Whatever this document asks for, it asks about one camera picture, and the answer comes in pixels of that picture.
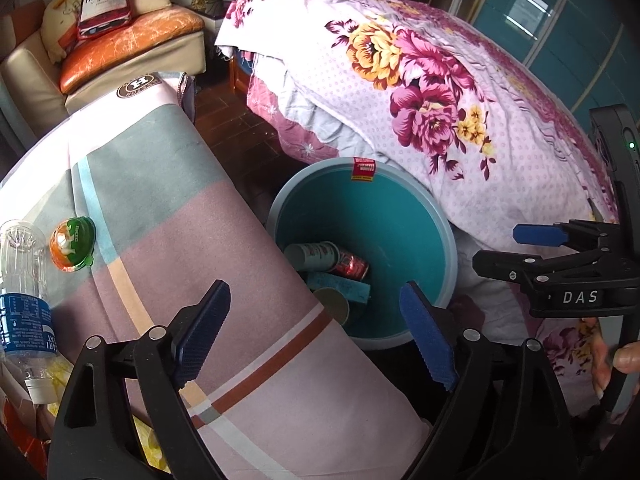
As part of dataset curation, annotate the yellow green packet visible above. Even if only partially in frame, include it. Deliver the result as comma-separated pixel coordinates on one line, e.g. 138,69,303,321
49,354,167,462

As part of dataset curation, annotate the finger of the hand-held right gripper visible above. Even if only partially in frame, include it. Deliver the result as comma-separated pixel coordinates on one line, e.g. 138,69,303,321
512,219,622,252
472,246,622,306

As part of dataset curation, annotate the clear plastic bottle blue label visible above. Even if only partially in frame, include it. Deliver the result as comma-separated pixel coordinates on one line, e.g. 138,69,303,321
0,219,61,405

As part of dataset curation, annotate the orange green jelly cup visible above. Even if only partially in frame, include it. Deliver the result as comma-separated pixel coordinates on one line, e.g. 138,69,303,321
49,216,97,274

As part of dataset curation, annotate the person's right hand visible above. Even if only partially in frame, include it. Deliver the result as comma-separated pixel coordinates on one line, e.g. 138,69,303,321
592,340,640,402

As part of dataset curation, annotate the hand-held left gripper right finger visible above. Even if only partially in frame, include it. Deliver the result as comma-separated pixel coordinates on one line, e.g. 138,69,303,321
398,280,596,480

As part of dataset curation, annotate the brown-lined paper cup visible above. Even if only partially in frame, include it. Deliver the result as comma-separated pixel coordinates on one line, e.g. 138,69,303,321
312,287,368,327

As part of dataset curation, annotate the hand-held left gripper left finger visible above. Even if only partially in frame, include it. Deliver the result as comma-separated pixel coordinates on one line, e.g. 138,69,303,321
47,279,233,480

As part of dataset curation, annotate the pink floral quilt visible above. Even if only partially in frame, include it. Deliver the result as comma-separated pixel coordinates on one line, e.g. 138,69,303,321
214,0,640,418

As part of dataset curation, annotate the teal plastic bucket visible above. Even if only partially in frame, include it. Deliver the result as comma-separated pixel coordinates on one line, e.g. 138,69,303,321
264,156,458,352

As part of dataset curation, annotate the teal cabinet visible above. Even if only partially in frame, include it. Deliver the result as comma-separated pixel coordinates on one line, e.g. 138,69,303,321
470,0,640,127

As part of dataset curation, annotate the cream cartoon pillow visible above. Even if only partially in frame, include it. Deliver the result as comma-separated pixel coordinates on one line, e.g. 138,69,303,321
40,0,92,65

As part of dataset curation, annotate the blue sponge block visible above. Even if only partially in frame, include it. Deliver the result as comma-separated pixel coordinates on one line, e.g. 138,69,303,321
306,272,372,306

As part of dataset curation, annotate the orange snack packet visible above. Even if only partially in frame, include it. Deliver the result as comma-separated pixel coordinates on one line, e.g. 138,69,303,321
0,395,51,467

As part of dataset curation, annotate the bottle-shaped red pillow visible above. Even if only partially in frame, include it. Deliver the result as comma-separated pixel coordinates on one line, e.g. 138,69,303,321
76,0,135,41

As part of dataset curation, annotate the printed paper cup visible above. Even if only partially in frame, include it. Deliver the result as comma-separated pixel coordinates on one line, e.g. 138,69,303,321
284,241,342,274

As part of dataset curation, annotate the cream leather sofa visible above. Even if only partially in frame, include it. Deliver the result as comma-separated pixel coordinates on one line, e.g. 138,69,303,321
0,0,207,137

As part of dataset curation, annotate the red drink can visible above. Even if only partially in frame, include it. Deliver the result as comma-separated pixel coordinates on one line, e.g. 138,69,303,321
327,254,371,281

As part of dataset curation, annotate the orange seat cushion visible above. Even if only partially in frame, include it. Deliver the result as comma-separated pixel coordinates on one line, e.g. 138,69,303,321
60,11,206,95

